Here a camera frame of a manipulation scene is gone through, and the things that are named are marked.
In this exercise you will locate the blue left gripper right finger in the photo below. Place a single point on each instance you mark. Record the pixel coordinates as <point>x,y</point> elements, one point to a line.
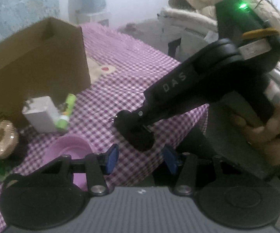
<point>171,158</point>

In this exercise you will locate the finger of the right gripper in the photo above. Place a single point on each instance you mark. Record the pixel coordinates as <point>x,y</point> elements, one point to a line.
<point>133,126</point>

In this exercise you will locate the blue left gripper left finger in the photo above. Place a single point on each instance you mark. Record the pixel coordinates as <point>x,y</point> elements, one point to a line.
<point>112,156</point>

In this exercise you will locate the green lip balm tube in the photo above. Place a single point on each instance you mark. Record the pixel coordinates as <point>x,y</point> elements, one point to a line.
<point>65,112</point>

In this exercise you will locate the white power adapter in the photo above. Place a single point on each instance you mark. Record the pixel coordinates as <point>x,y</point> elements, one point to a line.
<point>41,113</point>

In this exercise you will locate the gold lid cosmetic jar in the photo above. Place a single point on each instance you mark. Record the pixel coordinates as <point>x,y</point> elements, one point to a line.
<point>9,139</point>

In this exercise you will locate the person's right hand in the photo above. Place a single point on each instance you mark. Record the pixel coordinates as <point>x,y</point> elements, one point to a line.
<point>264,138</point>

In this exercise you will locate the purple checkered tablecloth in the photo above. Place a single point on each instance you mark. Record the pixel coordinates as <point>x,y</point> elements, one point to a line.
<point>138,66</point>

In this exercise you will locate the beige jacket pile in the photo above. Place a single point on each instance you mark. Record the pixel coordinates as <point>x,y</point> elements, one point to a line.
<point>200,22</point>

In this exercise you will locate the large cardboard box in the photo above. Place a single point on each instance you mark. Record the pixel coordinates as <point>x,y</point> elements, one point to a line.
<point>45,59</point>

